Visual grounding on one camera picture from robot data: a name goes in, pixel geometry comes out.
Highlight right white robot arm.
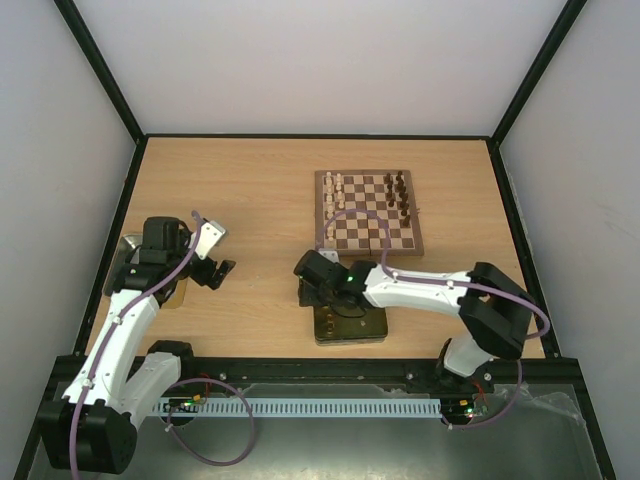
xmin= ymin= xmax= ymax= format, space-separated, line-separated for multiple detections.
xmin=293 ymin=250 xmax=531 ymax=392

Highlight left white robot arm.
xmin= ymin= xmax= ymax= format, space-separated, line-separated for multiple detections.
xmin=37 ymin=212 xmax=234 ymax=479

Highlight wooden chess board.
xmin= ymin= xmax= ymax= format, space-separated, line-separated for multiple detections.
xmin=314 ymin=169 xmax=424 ymax=257

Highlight dark chess pieces on board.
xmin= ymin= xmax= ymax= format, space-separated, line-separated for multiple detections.
xmin=384 ymin=171 xmax=411 ymax=228

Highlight gold metal tin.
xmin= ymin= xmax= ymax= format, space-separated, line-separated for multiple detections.
xmin=313 ymin=306 xmax=388 ymax=345

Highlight silver metal tray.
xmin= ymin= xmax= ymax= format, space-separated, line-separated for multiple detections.
xmin=103 ymin=232 xmax=188 ymax=297

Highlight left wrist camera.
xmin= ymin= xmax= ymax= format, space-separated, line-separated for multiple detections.
xmin=191 ymin=220 xmax=227 ymax=260

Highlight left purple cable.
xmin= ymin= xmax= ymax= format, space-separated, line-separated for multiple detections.
xmin=68 ymin=209 xmax=211 ymax=480

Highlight purple cable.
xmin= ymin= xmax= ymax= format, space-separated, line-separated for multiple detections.
xmin=322 ymin=208 xmax=551 ymax=341
xmin=68 ymin=209 xmax=211 ymax=480

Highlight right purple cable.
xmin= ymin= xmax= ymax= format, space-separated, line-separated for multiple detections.
xmin=322 ymin=208 xmax=551 ymax=341

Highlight white slotted cable duct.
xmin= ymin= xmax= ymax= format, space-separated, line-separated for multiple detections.
xmin=173 ymin=398 xmax=441 ymax=419

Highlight black aluminium frame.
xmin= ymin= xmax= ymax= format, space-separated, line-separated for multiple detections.
xmin=9 ymin=0 xmax=621 ymax=480

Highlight metal base plate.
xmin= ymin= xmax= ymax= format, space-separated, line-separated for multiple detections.
xmin=124 ymin=385 xmax=601 ymax=479

